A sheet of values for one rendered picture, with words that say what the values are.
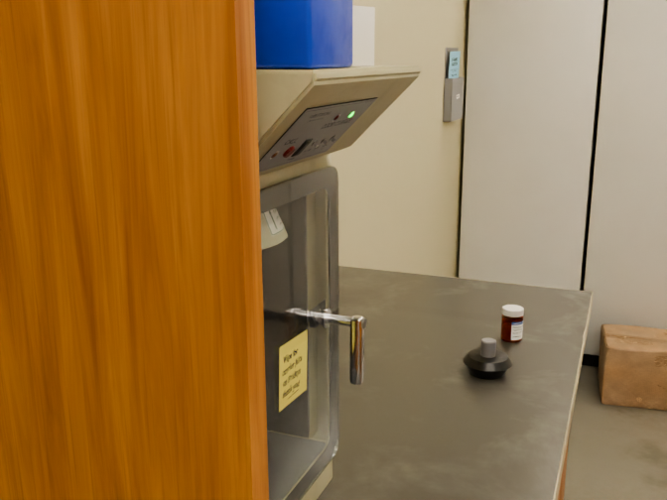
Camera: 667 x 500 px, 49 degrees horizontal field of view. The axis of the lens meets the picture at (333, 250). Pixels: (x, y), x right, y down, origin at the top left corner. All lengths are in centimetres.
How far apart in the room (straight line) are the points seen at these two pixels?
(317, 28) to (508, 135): 313
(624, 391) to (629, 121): 122
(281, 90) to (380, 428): 74
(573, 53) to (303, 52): 310
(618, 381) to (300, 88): 307
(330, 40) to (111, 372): 34
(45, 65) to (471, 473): 79
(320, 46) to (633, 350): 300
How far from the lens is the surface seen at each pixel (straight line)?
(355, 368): 94
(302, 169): 86
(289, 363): 85
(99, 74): 60
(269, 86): 61
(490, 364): 140
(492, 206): 378
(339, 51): 67
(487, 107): 372
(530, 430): 126
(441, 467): 113
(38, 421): 74
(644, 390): 359
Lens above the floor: 152
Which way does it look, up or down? 15 degrees down
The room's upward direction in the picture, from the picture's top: straight up
